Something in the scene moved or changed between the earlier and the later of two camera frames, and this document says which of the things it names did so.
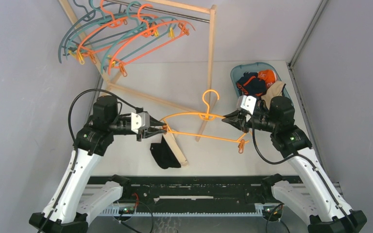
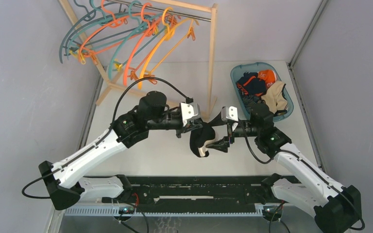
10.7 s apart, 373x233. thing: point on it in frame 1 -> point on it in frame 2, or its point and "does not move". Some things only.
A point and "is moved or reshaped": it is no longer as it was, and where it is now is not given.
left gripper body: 143,132 -> 183,129
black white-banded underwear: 163,155 -> 199,137
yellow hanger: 207,116 -> 149,76
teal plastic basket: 239,69 does not move
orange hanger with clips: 184,32 is moved or reshaped
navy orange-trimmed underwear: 250,84 does not move
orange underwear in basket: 269,76 does not move
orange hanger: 92,53 does not move
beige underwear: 274,89 does not move
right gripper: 239,120 -> 222,145
